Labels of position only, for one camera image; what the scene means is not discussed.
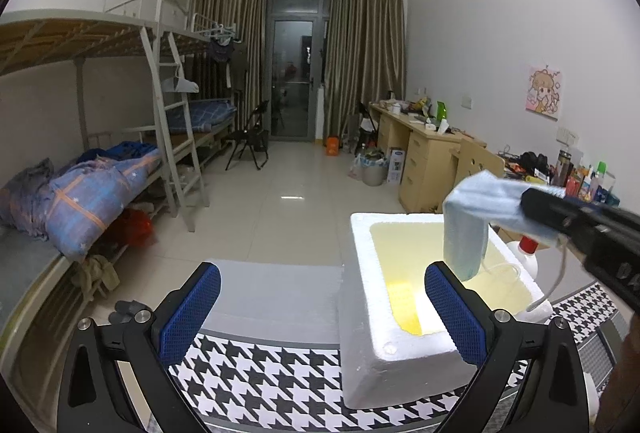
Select black folding chair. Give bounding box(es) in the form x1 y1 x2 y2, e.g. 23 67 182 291
225 100 271 172

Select brown curtain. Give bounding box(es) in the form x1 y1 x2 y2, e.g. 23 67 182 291
322 0 406 142
187 0 269 142

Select white foam box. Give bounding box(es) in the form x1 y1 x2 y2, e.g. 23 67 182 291
339 212 555 410

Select pink cartoon wall poster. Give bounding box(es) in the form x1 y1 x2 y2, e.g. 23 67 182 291
525 65 564 118

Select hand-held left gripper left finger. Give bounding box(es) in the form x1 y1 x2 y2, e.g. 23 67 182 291
57 261 222 433

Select person's right forearm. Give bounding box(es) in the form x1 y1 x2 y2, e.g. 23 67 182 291
595 328 640 433

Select blue checked bedding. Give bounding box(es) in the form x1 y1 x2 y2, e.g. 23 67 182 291
165 99 236 134

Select black headphones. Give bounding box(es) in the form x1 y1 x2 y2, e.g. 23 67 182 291
519 152 551 172

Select glass balcony door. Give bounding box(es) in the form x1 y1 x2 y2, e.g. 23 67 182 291
266 0 333 140

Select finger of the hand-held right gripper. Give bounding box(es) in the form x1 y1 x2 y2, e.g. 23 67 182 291
520 205 576 248
521 187 598 220

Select wooden chair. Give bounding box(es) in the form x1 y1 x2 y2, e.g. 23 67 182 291
444 135 506 214

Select grey bunk bed ladder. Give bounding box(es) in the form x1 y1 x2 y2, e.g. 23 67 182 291
139 0 209 232

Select dark hanging clothes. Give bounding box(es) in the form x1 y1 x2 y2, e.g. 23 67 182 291
207 37 249 92

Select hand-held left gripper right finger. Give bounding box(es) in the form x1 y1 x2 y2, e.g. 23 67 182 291
424 261 591 433

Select blue face mask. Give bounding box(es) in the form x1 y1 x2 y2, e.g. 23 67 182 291
443 170 571 314

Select red plastic bag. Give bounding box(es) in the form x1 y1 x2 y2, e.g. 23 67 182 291
119 208 154 247

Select white hanging bag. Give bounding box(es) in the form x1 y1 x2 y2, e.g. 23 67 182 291
162 64 201 94

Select clothes hangers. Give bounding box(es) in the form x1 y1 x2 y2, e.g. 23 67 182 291
194 24 237 40

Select metal bucket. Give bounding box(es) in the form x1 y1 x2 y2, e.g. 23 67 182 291
360 149 391 186

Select pile of beige clothes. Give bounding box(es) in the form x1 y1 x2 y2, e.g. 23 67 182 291
71 254 121 302

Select white cardboard box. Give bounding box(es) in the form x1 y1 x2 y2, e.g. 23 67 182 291
387 147 409 185

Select dark slippers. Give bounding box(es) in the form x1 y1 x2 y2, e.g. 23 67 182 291
109 299 154 327

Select cluttered wooden desk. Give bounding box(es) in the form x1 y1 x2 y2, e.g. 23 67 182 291
500 148 622 210

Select wooden desk with drawers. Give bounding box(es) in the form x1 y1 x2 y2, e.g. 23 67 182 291
369 102 488 214

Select white lotion bottle red pump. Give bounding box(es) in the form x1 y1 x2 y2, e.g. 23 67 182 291
505 235 540 282

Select metal bunk bed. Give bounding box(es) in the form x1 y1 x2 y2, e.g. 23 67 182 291
160 12 242 158
0 0 211 364

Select group of toiletry bottles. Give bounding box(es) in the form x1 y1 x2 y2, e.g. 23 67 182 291
550 148 621 206

